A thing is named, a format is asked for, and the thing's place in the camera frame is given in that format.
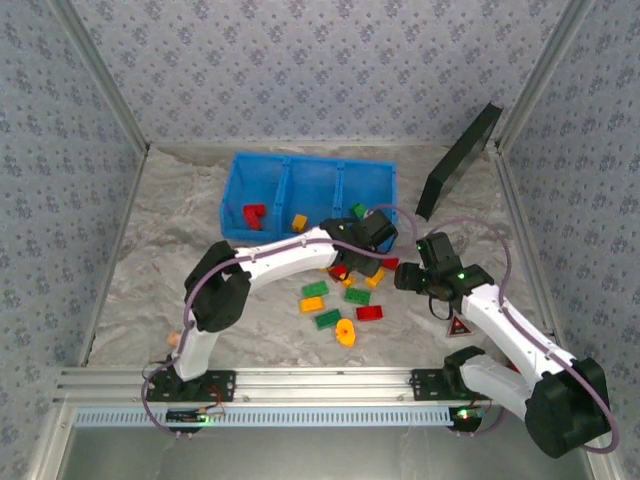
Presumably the left controller board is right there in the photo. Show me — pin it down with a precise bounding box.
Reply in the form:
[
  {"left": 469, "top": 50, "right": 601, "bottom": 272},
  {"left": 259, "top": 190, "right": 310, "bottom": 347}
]
[{"left": 166, "top": 407, "right": 226, "bottom": 432}]

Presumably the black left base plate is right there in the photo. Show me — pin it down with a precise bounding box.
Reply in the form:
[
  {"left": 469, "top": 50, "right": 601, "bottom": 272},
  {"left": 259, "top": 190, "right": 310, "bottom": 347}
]
[{"left": 145, "top": 369, "right": 237, "bottom": 403}]

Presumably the black right gripper cable loop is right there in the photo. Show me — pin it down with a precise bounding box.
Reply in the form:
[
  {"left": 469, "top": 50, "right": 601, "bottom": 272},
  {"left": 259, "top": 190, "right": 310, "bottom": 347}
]
[{"left": 427, "top": 294, "right": 454, "bottom": 321}]

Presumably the yellow round lego piece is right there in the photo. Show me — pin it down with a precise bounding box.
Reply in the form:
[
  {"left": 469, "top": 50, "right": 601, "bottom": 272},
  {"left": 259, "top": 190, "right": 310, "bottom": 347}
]
[{"left": 334, "top": 319, "right": 357, "bottom": 348}]

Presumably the black flat tray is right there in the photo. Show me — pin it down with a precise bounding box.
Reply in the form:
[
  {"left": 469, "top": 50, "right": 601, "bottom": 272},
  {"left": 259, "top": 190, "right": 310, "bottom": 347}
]
[{"left": 415, "top": 102, "right": 504, "bottom": 221}]

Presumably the light blue cable duct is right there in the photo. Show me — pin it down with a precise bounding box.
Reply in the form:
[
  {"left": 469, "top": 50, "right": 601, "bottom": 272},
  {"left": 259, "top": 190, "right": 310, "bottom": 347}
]
[{"left": 73, "top": 405, "right": 457, "bottom": 429}]

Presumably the red triangle sign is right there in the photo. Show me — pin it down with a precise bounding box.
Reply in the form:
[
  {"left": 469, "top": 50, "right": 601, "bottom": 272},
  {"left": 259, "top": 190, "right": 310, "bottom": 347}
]
[{"left": 446, "top": 314, "right": 474, "bottom": 340}]

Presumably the right controller board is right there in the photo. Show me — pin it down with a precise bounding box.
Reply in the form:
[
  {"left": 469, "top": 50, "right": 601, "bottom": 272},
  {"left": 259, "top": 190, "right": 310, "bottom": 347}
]
[{"left": 448, "top": 405, "right": 489, "bottom": 434}]

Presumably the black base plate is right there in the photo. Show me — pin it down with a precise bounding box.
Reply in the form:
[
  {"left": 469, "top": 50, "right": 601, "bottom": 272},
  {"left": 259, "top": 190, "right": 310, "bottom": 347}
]
[
  {"left": 145, "top": 369, "right": 237, "bottom": 403},
  {"left": 410, "top": 368, "right": 484, "bottom": 401}
]

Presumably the aluminium front rail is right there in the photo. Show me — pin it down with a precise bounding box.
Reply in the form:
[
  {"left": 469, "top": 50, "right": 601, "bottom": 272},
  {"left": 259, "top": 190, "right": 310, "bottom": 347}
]
[{"left": 52, "top": 366, "right": 531, "bottom": 405}]

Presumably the blue three-compartment plastic bin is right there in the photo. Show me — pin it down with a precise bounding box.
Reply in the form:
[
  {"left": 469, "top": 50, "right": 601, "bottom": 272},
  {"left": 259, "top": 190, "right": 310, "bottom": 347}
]
[{"left": 219, "top": 152, "right": 400, "bottom": 254}]

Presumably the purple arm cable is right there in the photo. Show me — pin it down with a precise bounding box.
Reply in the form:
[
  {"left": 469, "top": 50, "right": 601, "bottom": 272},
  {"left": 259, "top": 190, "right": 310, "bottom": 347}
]
[
  {"left": 141, "top": 203, "right": 419, "bottom": 441},
  {"left": 424, "top": 215, "right": 619, "bottom": 456}
]

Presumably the aluminium frame post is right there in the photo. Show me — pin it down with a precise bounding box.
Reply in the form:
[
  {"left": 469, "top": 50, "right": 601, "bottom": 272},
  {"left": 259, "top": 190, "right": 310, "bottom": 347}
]
[
  {"left": 494, "top": 0, "right": 597, "bottom": 154},
  {"left": 47, "top": 0, "right": 152, "bottom": 154}
]

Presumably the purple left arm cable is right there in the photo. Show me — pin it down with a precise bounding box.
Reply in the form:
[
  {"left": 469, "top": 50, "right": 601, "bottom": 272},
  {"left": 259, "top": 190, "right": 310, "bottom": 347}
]
[{"left": 141, "top": 203, "right": 419, "bottom": 441}]

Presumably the controller board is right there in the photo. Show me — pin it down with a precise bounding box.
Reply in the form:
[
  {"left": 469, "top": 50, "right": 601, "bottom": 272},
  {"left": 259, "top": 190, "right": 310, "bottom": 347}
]
[
  {"left": 166, "top": 407, "right": 226, "bottom": 432},
  {"left": 448, "top": 405, "right": 489, "bottom": 434}
]

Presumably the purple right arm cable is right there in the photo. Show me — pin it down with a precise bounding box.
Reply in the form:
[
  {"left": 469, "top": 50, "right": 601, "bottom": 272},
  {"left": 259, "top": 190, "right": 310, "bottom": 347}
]
[{"left": 424, "top": 215, "right": 619, "bottom": 456}]

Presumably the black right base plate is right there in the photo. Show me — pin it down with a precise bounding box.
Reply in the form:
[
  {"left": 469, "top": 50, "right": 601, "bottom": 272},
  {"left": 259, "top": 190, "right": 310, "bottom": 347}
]
[{"left": 410, "top": 368, "right": 484, "bottom": 401}]

